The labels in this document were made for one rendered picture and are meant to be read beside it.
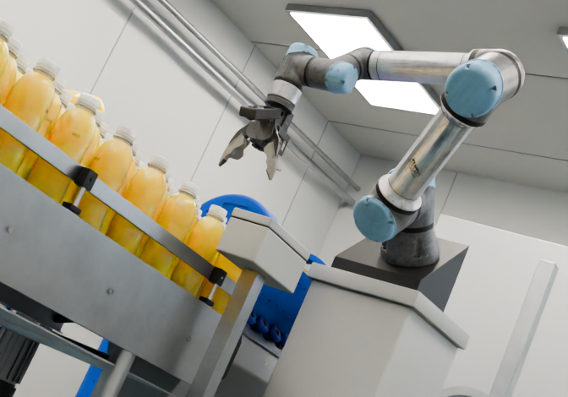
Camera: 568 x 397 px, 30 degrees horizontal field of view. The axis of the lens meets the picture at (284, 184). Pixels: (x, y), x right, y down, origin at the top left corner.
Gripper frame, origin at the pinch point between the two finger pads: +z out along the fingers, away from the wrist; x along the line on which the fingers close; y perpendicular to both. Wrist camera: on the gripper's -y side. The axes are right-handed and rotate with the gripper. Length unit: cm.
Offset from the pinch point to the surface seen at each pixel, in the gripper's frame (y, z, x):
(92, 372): 60, 54, 62
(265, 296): 26.6, 21.6, -3.6
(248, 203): 17.3, 2.2, 6.6
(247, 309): -8.8, 31.5, -22.2
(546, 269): 158, -43, -26
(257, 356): 33.9, 35.2, -4.0
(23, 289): -63, 49, -14
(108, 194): -52, 27, -12
